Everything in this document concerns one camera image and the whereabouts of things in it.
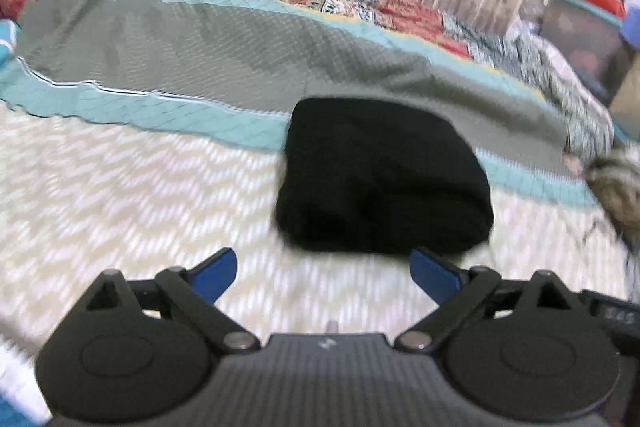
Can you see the patterned teal beige bedspread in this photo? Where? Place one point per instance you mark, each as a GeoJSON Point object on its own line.
{"type": "Point", "coordinates": [150, 187]}

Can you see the black pants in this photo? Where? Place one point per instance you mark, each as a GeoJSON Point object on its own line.
{"type": "Point", "coordinates": [380, 187]}

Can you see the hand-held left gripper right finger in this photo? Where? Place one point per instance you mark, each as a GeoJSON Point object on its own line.
{"type": "Point", "coordinates": [435, 274]}

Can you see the olive crumpled garment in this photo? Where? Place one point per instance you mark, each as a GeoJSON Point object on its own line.
{"type": "Point", "coordinates": [617, 187]}

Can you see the clear plastic storage box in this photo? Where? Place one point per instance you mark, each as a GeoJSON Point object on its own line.
{"type": "Point", "coordinates": [580, 42]}

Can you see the teal patterned pillow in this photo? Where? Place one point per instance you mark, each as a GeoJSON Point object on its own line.
{"type": "Point", "coordinates": [6, 42]}

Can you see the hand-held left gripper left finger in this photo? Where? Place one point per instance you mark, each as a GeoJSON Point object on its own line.
{"type": "Point", "coordinates": [215, 277]}

